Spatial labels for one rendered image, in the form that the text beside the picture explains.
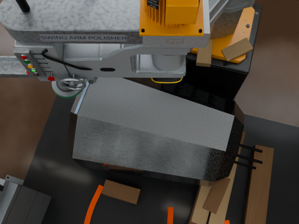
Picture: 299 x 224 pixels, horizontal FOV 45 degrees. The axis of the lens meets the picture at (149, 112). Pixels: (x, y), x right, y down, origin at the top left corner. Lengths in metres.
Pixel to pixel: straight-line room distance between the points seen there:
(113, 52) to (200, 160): 0.97
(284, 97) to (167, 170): 1.53
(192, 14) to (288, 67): 2.37
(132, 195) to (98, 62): 1.39
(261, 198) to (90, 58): 1.88
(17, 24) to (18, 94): 1.90
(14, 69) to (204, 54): 1.28
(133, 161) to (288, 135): 1.53
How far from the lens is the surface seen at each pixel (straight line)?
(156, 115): 2.37
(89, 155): 2.56
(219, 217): 2.93
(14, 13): 1.79
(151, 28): 1.61
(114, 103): 2.42
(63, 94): 2.44
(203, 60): 2.59
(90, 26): 1.66
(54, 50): 1.85
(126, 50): 1.81
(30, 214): 2.94
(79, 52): 1.96
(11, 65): 2.40
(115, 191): 3.02
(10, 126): 3.52
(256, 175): 3.16
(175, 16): 1.42
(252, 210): 3.11
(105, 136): 2.44
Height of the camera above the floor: 3.12
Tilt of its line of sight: 71 degrees down
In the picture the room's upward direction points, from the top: 3 degrees counter-clockwise
